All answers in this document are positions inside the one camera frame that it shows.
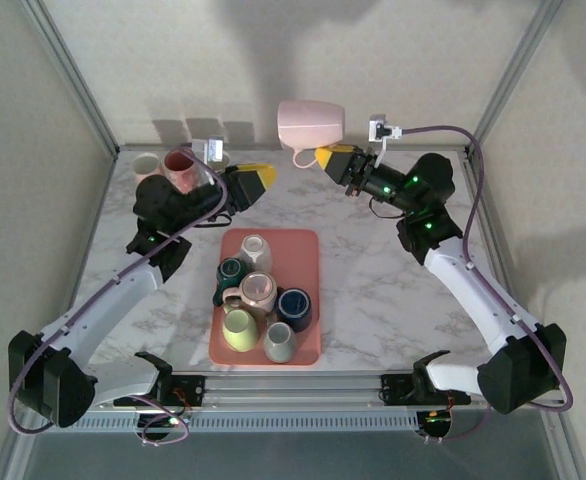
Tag pink mug red interior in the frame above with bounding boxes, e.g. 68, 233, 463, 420
162, 148, 209, 195

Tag pale pink mug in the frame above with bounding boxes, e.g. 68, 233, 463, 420
276, 98, 347, 169

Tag pink mug white interior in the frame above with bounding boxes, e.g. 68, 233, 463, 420
131, 152, 167, 185

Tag dark green mug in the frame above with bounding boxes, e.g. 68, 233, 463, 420
212, 257, 249, 307

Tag pink mug purple interior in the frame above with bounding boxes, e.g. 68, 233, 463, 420
221, 271, 279, 316

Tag navy blue mug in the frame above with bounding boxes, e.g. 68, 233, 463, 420
275, 288, 314, 334

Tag light green mug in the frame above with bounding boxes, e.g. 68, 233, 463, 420
221, 305, 263, 353

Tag grey mug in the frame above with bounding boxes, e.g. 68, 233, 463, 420
262, 321, 298, 365

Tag pink plastic tray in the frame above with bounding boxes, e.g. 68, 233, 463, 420
207, 228, 323, 369

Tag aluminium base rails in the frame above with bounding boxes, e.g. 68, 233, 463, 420
87, 369, 567, 414

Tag circuit board with LED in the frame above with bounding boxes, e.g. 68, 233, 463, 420
416, 408, 455, 440
135, 410, 184, 436

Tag aluminium back rail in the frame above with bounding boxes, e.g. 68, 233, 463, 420
115, 143, 472, 154

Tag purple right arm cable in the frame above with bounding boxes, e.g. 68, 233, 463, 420
401, 124, 574, 444

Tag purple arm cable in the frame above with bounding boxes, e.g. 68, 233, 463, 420
401, 124, 574, 444
6, 147, 229, 446

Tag aluminium side rail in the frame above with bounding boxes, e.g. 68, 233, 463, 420
461, 152, 534, 371

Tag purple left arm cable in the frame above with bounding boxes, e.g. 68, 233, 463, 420
6, 147, 229, 446

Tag aluminium frame post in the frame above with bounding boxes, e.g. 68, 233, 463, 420
20, 0, 120, 160
540, 407, 586, 480
465, 0, 569, 157
0, 427, 37, 480

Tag grey slotted cable duct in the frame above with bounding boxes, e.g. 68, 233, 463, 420
80, 417, 421, 432

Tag aluminium lower frame post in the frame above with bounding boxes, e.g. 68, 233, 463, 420
0, 427, 37, 480
540, 407, 586, 480

